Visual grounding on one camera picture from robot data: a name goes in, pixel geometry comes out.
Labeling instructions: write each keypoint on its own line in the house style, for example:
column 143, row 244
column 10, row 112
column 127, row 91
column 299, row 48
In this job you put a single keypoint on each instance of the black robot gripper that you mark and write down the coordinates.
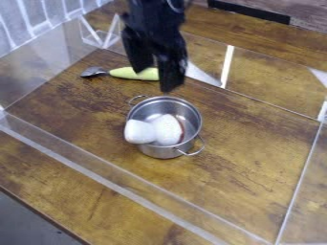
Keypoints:
column 151, row 35

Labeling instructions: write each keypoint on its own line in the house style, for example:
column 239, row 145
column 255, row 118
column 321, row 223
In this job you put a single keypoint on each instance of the silver metal pot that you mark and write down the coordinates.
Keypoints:
column 147, row 108

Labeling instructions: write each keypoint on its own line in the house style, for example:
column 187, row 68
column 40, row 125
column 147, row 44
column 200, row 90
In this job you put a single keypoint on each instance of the white and red plush mushroom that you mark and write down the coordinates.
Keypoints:
column 163, row 131

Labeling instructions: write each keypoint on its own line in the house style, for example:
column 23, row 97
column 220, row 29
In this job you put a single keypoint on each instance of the black bar in background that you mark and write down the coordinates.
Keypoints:
column 252, row 12

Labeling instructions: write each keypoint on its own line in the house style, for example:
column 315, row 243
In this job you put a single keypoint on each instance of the yellow handled metal spoon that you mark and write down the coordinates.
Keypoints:
column 124, row 72

